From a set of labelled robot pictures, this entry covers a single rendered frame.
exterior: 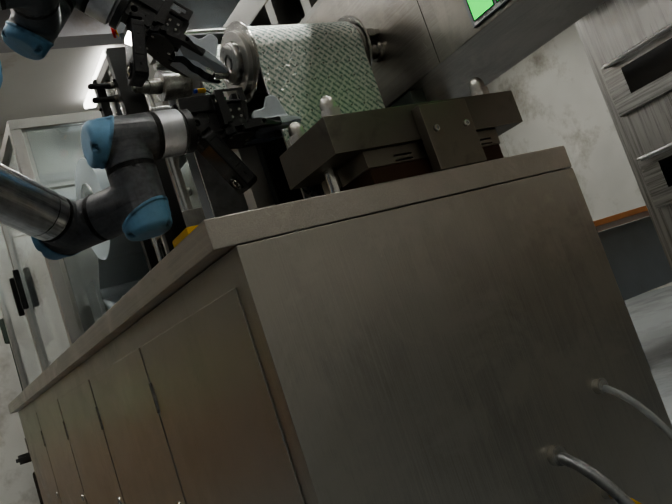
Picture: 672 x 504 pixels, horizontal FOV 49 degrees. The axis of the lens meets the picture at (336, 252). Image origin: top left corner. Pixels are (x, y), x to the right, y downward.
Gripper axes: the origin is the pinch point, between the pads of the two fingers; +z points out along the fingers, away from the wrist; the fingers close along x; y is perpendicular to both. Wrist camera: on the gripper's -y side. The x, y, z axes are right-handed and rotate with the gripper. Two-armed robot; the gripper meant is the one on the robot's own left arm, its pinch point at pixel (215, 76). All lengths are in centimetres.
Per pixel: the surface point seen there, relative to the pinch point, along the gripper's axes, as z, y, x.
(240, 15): 4, 54, 47
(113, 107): -13.4, 3.9, 35.8
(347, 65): 20.3, 11.9, -7.8
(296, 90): 13.0, 0.8, -7.8
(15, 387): 22, 31, 714
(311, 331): 20, -49, -34
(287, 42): 8.2, 9.0, -7.8
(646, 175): 181, 114, 71
